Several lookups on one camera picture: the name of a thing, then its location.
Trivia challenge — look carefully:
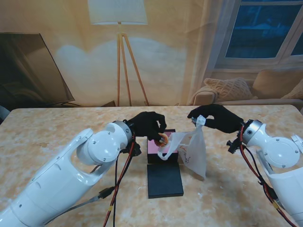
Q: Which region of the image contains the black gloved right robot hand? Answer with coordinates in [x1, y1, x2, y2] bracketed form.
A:
[187, 104, 244, 134]

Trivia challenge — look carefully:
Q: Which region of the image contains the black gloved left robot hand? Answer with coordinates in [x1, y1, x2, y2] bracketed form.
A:
[126, 111, 167, 142]

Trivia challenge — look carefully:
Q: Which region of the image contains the orange glazed mini donut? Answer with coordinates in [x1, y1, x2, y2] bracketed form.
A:
[155, 132, 169, 147]

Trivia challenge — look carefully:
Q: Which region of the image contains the white plastic bag orange logo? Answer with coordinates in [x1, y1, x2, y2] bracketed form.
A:
[157, 115, 206, 179]

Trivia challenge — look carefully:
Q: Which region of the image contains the black gift box pink inside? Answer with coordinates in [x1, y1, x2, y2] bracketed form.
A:
[146, 129, 178, 164]

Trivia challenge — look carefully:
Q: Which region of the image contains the black gift box lid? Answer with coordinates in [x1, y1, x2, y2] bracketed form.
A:
[146, 163, 185, 200]

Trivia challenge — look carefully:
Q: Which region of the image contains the cream knitted pillow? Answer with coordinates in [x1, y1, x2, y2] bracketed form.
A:
[204, 77, 254, 101]
[281, 79, 303, 100]

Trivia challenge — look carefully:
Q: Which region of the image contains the beige sofa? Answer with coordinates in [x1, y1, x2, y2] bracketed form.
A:
[189, 79, 303, 106]

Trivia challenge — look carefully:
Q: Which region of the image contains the plain beige pillow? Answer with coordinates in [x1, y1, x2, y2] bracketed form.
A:
[251, 68, 303, 99]

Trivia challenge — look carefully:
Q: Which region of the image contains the sheer cream curtain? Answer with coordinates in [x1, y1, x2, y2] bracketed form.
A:
[182, 0, 240, 106]

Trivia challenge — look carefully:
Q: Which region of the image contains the white framed window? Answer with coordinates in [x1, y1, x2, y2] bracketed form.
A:
[214, 0, 303, 71]

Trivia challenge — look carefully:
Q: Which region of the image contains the tripod floor lamp white shade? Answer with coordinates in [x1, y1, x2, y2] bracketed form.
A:
[87, 0, 150, 107]

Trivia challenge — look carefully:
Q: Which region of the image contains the dark flat television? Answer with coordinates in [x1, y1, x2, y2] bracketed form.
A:
[0, 32, 76, 107]

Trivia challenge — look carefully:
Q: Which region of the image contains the dark grey chair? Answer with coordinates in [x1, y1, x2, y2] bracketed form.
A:
[0, 105, 10, 125]

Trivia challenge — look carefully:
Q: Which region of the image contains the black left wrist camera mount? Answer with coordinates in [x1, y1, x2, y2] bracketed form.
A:
[122, 140, 142, 157]

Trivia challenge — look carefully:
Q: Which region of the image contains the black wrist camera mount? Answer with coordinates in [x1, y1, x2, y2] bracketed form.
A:
[226, 138, 242, 154]
[122, 140, 142, 157]

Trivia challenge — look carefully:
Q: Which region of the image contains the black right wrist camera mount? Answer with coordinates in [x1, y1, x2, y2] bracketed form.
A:
[226, 138, 242, 154]

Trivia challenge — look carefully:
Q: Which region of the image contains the grey cable with black plug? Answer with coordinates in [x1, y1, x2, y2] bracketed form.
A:
[45, 186, 116, 225]

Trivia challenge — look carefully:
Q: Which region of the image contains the red black left arm cable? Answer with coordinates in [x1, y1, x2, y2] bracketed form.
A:
[102, 134, 137, 227]

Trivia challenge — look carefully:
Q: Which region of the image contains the red black arm cable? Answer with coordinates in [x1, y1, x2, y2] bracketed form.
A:
[102, 134, 137, 227]
[237, 127, 299, 227]

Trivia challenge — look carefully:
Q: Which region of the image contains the red black right arm cable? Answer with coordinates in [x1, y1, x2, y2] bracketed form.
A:
[237, 127, 299, 227]

